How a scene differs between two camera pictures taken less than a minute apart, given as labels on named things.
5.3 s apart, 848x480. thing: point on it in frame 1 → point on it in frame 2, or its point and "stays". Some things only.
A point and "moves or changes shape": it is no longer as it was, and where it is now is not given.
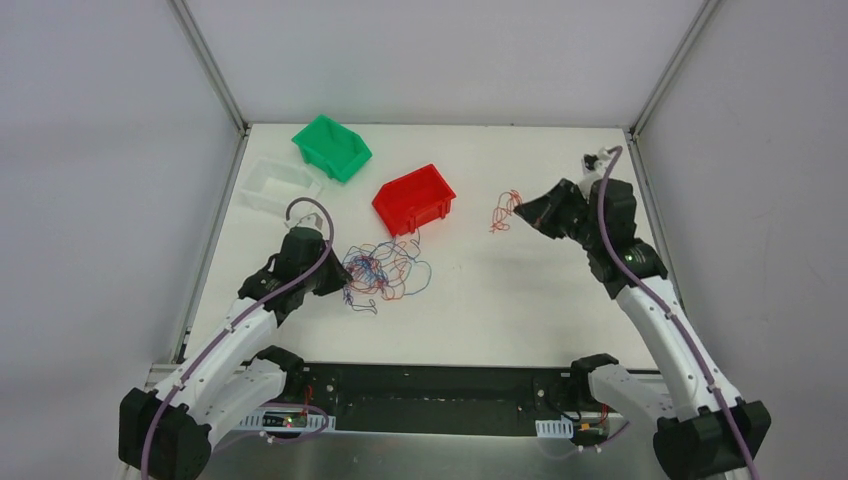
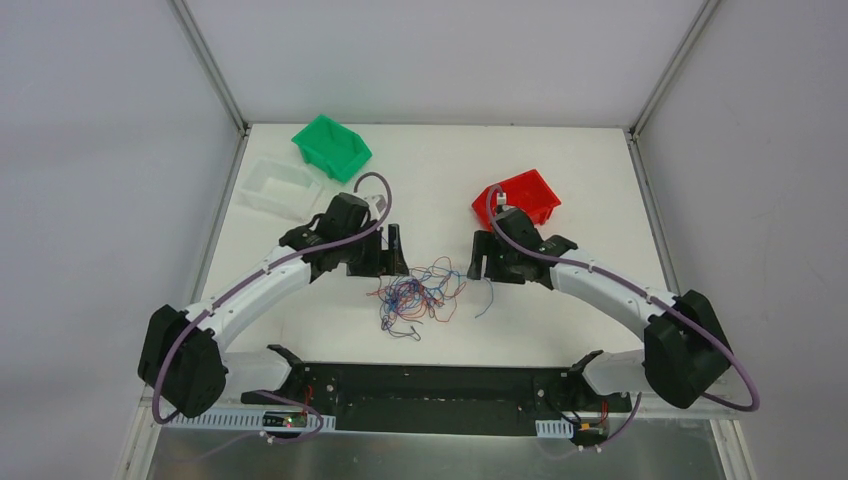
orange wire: [384, 267] moves or changes shape
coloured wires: [369, 270] → [399, 300]
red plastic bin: [414, 201] → [528, 192]
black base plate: [464, 400] stays
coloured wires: [383, 270] moves or changes shape
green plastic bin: [332, 146] stays
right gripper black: [559, 207] → [491, 254]
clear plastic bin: [279, 187] stays
